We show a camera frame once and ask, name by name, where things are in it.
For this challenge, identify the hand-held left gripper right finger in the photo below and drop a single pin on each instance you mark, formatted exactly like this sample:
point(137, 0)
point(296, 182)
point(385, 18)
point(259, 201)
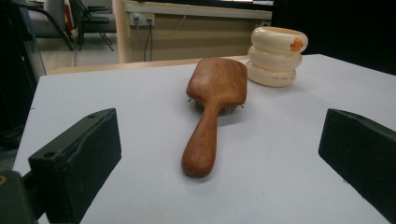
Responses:
point(364, 152)

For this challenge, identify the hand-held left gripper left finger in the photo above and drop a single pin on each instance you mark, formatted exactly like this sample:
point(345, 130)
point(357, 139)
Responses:
point(84, 155)

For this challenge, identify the cream ribbed holder cup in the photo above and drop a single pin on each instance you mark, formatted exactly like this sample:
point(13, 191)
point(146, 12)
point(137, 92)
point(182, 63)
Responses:
point(274, 59)

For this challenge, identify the wooden hairbrush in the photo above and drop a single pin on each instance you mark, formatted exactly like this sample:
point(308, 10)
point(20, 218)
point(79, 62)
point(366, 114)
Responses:
point(214, 84)

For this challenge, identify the dark cabinet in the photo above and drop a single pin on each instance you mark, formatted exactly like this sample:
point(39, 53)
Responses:
point(12, 68)

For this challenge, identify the black folding chair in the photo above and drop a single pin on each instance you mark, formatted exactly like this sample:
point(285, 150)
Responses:
point(90, 18)

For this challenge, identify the grey chair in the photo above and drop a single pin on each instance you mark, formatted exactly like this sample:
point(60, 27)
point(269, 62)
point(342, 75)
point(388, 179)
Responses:
point(46, 21)

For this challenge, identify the light wooden desk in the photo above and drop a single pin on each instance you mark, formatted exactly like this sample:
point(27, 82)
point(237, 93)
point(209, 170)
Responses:
point(193, 40)

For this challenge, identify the white wall socket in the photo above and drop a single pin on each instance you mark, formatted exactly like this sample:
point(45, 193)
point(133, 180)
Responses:
point(141, 19)

